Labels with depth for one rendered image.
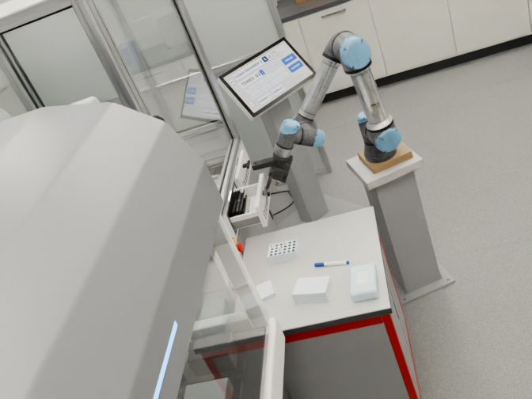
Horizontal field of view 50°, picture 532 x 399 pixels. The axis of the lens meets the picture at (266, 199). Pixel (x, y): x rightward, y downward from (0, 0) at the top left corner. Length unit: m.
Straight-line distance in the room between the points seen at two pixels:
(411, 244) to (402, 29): 2.76
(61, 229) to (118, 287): 0.15
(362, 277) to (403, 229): 0.87
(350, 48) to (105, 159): 1.26
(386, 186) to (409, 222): 0.25
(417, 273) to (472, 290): 0.28
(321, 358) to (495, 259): 1.39
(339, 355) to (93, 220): 1.25
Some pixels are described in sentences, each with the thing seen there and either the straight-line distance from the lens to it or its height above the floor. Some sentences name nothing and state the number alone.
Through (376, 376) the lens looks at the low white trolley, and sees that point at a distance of 2.25.
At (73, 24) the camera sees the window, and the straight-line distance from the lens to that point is 1.91.
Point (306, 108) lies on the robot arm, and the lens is 2.50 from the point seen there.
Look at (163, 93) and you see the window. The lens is 2.23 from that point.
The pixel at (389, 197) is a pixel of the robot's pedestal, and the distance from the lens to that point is 2.76.
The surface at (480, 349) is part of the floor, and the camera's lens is 2.83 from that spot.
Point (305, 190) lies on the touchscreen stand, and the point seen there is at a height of 0.29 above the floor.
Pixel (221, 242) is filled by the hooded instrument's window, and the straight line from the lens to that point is 1.57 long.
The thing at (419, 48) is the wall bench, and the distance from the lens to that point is 5.40.
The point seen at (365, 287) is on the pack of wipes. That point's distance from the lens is 2.02.
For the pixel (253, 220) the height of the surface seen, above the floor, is 0.86.
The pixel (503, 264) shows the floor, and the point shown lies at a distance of 3.21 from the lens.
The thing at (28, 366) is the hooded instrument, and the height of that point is 1.65.
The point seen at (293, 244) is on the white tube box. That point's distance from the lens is 2.35.
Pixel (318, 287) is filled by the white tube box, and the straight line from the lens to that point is 2.07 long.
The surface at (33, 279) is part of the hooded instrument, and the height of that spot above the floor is 1.69.
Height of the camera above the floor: 2.12
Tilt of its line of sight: 29 degrees down
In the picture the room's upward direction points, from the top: 23 degrees counter-clockwise
